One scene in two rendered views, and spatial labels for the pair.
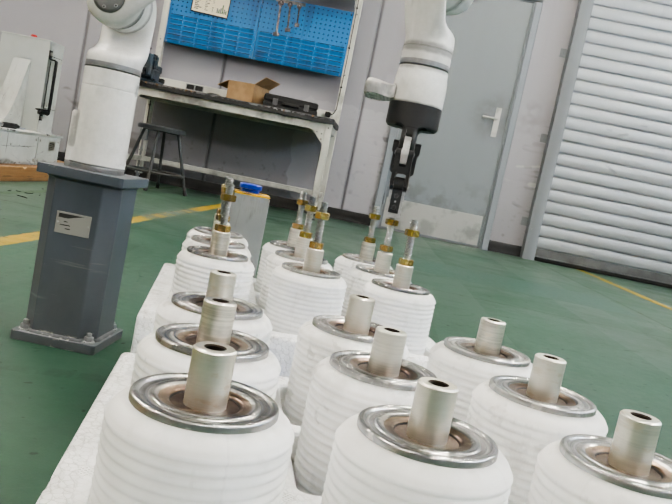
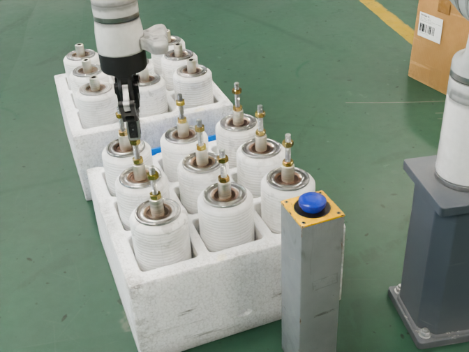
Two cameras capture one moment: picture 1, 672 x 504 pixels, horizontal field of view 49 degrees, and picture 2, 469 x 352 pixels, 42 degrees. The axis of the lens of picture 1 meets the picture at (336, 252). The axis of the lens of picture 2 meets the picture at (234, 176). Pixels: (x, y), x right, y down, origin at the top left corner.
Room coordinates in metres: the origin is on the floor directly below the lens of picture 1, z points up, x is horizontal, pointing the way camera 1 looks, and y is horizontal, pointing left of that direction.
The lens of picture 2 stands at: (2.00, -0.06, 0.84)
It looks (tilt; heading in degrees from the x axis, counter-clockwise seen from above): 32 degrees down; 170
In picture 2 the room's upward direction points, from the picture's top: 3 degrees counter-clockwise
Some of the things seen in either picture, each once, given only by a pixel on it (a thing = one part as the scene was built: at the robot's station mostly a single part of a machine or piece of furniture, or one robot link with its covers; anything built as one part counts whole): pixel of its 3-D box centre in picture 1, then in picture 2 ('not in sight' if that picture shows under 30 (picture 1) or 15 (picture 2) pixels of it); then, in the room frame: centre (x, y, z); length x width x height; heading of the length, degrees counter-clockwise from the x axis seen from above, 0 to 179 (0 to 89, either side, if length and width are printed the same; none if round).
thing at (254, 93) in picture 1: (248, 91); not in sight; (5.86, 0.94, 0.87); 0.40 x 0.30 x 0.23; 74
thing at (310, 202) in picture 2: (250, 189); (312, 204); (1.30, 0.17, 0.32); 0.04 x 0.04 x 0.02
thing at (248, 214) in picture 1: (233, 279); (310, 288); (1.30, 0.17, 0.16); 0.07 x 0.07 x 0.31; 10
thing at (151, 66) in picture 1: (147, 66); not in sight; (5.47, 1.63, 0.87); 0.41 x 0.17 x 0.25; 178
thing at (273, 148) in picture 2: (218, 242); (261, 148); (1.01, 0.16, 0.25); 0.08 x 0.08 x 0.01
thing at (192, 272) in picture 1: (204, 326); (240, 160); (0.89, 0.14, 0.16); 0.10 x 0.10 x 0.18
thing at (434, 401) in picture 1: (431, 413); not in sight; (0.38, -0.07, 0.26); 0.02 x 0.02 x 0.03
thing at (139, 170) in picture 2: (382, 263); (139, 170); (1.05, -0.07, 0.26); 0.02 x 0.02 x 0.03
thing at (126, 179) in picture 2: (381, 272); (140, 177); (1.05, -0.07, 0.25); 0.08 x 0.08 x 0.01
